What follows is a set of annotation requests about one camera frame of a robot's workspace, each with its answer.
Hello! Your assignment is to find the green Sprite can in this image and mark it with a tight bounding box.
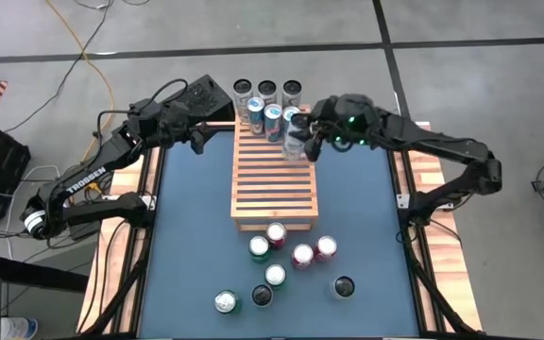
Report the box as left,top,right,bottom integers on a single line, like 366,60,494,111
247,235,271,264
213,290,243,315
263,263,288,289

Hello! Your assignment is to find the yellow floor cable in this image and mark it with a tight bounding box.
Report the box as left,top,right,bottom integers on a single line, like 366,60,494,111
44,0,115,199

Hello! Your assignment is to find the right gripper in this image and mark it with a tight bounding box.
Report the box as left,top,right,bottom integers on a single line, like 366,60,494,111
295,96,351,152

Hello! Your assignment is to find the white orange Celsius can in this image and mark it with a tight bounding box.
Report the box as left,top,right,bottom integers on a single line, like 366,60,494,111
281,78,304,110
257,78,279,108
232,77,255,122

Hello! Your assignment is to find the white cable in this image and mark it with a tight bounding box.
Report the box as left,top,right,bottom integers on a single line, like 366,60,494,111
7,163,63,237

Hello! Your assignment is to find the white and blue container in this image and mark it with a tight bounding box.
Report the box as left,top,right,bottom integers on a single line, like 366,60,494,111
0,316,40,340

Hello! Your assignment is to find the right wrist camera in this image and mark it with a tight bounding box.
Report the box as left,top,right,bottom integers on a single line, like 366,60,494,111
303,137,324,162

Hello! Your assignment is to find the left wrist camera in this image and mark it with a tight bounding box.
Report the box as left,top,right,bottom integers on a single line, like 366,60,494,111
190,129,207,156

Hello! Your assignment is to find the black floor beam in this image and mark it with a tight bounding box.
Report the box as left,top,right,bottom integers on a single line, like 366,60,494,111
0,253,90,294

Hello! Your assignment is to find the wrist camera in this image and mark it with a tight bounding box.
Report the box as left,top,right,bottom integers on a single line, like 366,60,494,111
190,129,207,156
303,137,324,162

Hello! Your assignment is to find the white blue Celsius can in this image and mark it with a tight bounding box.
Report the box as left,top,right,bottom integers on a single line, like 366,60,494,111
329,275,356,301
250,283,275,309
280,112,312,162

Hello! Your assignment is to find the slatted bamboo shelf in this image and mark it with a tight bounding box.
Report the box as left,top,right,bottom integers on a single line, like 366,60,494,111
229,104,319,232

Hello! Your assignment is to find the black plastic crate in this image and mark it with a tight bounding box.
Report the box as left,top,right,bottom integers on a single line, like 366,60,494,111
0,121,32,224

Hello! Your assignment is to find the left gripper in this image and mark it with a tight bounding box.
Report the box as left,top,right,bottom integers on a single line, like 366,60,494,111
158,101,229,143

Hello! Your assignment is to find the black floor cable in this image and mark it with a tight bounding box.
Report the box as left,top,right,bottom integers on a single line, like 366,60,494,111
2,0,115,134

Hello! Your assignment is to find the black metal table frame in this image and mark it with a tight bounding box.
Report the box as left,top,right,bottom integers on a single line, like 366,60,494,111
76,120,484,340

